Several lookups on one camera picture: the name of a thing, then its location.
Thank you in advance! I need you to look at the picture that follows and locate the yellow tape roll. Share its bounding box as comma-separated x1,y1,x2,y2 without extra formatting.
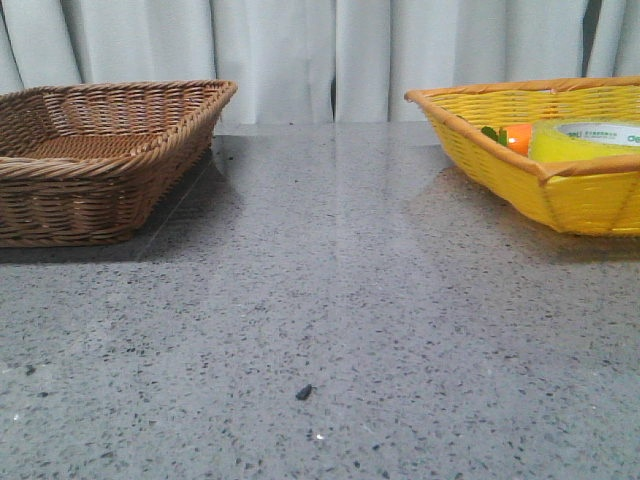
528,119,639,163

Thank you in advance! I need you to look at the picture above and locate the small black debris chip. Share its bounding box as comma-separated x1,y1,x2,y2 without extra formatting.
295,384,313,401

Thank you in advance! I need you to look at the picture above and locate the white curtain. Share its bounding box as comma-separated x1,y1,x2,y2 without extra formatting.
1,1,639,124

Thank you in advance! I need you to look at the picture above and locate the orange toy carrot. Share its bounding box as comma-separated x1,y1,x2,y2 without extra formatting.
481,123,532,156

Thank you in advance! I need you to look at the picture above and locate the brown wicker basket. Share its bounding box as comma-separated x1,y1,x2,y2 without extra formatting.
1,80,237,247

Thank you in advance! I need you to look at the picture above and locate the yellow woven basket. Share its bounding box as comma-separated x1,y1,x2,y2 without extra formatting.
405,76,639,236

